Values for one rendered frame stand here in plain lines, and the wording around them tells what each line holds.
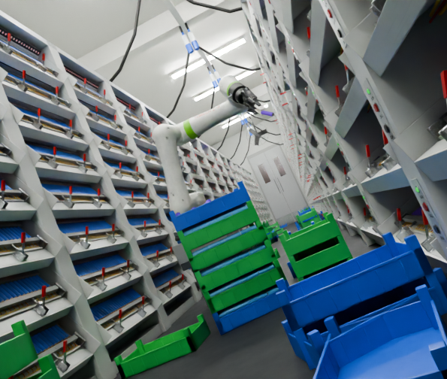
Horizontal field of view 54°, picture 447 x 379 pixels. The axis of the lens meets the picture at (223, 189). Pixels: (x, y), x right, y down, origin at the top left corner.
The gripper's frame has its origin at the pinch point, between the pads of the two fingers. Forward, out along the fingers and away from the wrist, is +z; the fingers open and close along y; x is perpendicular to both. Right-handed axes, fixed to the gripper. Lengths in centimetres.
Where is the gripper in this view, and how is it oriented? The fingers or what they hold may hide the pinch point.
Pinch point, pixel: (261, 109)
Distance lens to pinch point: 206.8
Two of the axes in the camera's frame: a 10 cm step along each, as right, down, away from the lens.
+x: 8.9, -4.1, 2.1
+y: -2.1, -7.7, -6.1
